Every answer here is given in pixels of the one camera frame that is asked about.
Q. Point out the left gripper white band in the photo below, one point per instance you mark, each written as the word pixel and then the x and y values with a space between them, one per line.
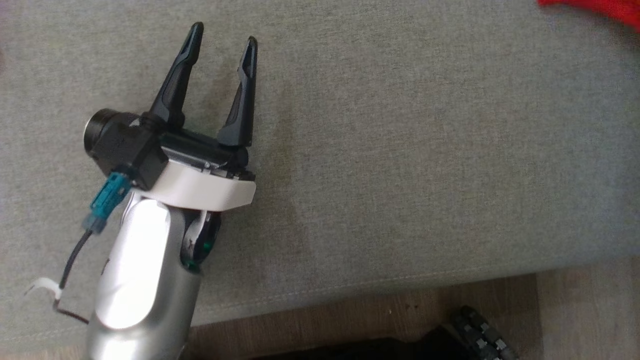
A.
pixel 200 187

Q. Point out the red shorts with white trim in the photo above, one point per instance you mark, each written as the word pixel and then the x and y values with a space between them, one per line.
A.
pixel 610 7

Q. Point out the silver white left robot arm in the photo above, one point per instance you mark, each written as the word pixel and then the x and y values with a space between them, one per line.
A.
pixel 135 260

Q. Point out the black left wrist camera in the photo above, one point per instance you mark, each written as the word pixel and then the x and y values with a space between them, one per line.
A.
pixel 130 155

